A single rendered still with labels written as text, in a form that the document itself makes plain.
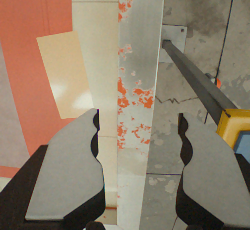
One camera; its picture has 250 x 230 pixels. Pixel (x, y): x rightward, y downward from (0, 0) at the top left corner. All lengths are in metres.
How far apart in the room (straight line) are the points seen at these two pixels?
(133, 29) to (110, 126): 0.13
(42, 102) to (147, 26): 0.16
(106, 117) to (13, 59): 0.13
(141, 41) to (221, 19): 1.11
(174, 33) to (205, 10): 0.21
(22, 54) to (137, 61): 0.14
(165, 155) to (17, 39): 1.46
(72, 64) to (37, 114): 0.09
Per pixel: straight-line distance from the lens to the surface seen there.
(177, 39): 1.19
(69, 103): 0.25
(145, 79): 0.18
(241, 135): 0.28
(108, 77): 0.22
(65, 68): 0.23
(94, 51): 0.22
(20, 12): 0.24
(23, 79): 0.26
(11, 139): 0.33
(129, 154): 0.23
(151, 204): 2.09
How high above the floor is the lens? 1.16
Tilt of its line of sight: 62 degrees down
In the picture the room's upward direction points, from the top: 175 degrees counter-clockwise
